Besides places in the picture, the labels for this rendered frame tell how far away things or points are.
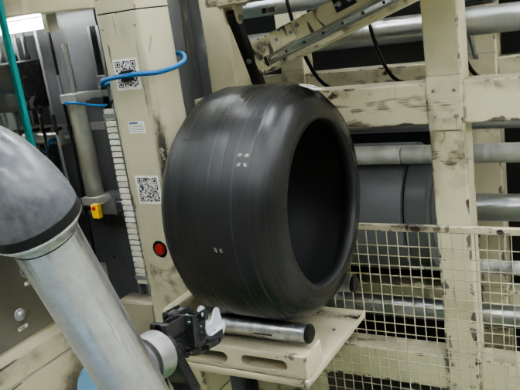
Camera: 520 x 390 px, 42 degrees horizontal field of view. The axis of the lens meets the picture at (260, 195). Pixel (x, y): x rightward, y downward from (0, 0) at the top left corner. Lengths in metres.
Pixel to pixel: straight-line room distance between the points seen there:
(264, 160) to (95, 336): 0.61
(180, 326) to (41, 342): 0.60
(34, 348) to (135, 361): 0.85
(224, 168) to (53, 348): 0.71
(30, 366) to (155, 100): 0.71
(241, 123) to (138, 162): 0.39
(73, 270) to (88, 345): 0.12
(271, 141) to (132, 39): 0.46
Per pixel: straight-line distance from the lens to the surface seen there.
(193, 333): 1.30
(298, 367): 1.57
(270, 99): 1.47
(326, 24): 1.84
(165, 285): 1.82
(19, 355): 1.78
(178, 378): 1.33
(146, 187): 1.74
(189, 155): 1.46
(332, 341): 1.73
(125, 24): 1.67
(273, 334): 1.59
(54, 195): 0.82
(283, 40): 1.90
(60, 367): 1.86
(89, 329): 0.91
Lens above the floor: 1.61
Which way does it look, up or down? 15 degrees down
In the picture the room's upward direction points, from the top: 8 degrees counter-clockwise
